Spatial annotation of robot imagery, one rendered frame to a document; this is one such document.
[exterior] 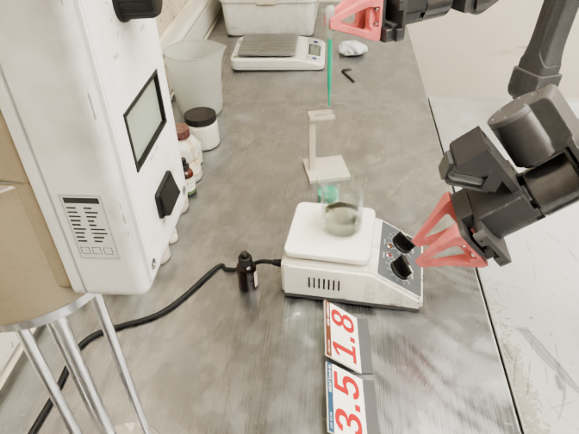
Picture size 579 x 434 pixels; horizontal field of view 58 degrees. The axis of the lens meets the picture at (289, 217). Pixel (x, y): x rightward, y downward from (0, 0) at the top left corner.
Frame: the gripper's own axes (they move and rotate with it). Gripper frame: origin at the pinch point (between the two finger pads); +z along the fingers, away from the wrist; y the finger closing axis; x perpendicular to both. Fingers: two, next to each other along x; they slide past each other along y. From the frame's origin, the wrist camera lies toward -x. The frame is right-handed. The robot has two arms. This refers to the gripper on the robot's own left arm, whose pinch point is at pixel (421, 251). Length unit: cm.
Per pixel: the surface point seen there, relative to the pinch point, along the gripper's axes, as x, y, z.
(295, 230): -7.0, -8.1, 15.5
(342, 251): -3.0, -3.8, 10.2
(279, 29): -2, -113, 34
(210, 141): -12, -44, 37
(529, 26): 67, -148, -24
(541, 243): 25.8, -15.5, -8.3
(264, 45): -6, -94, 33
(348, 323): 2.6, 3.4, 13.8
